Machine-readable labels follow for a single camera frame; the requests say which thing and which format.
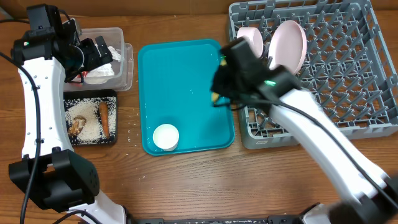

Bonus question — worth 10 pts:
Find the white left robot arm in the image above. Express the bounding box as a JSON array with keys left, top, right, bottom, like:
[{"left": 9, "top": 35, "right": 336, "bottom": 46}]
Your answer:
[{"left": 7, "top": 4, "right": 134, "bottom": 223}]

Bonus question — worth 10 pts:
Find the white rice pile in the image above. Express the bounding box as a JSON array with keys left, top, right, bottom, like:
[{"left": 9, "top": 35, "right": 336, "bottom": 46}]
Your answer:
[{"left": 64, "top": 96, "right": 118, "bottom": 146}]

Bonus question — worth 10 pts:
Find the orange carrot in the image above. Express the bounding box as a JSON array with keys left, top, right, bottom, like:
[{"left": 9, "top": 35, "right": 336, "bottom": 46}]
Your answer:
[{"left": 98, "top": 102, "right": 110, "bottom": 139}]

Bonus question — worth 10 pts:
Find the red snack wrapper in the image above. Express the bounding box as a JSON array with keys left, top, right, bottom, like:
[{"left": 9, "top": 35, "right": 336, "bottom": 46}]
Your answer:
[{"left": 65, "top": 71, "right": 88, "bottom": 85}]

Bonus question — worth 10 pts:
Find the clear plastic bin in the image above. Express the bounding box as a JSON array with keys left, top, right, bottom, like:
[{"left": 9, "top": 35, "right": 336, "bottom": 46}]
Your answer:
[{"left": 64, "top": 27, "right": 134, "bottom": 92}]

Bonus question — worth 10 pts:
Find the pink plate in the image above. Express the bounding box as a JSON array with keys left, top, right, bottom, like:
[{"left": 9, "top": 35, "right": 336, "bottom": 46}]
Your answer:
[{"left": 268, "top": 20, "right": 307, "bottom": 75}]

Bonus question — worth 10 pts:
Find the teal plastic tray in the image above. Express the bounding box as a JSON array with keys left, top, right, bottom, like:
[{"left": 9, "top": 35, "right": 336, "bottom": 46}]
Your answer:
[{"left": 137, "top": 39, "right": 235, "bottom": 156}]

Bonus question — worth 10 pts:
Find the brown food chunk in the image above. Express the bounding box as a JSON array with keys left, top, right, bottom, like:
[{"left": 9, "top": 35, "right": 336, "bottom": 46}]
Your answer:
[{"left": 68, "top": 115, "right": 86, "bottom": 136}]

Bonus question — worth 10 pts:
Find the pink bowl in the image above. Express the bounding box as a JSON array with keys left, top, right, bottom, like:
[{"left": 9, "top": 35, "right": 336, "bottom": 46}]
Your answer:
[{"left": 237, "top": 27, "right": 264, "bottom": 58}]

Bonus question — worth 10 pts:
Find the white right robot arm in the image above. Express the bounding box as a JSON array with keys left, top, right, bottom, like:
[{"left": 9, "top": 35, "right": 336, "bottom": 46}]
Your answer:
[{"left": 211, "top": 37, "right": 397, "bottom": 223}]

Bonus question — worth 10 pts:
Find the white napkin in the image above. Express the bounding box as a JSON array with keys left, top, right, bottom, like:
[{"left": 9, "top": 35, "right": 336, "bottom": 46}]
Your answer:
[{"left": 85, "top": 46, "right": 122, "bottom": 85}]

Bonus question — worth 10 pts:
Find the grey dishwasher rack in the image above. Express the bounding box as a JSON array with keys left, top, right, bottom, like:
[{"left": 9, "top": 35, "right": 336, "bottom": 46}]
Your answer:
[{"left": 228, "top": 0, "right": 397, "bottom": 139}]

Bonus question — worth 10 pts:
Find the black food waste tray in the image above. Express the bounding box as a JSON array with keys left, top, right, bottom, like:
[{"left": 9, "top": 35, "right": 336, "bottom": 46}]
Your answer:
[{"left": 63, "top": 89, "right": 119, "bottom": 147}]

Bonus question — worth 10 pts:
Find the small white cup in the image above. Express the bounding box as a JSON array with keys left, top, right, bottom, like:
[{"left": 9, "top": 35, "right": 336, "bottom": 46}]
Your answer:
[{"left": 152, "top": 124, "right": 180, "bottom": 151}]

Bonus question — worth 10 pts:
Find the yellow plastic spoon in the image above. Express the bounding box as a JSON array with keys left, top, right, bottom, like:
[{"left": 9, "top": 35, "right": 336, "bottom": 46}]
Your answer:
[{"left": 211, "top": 58, "right": 226, "bottom": 104}]

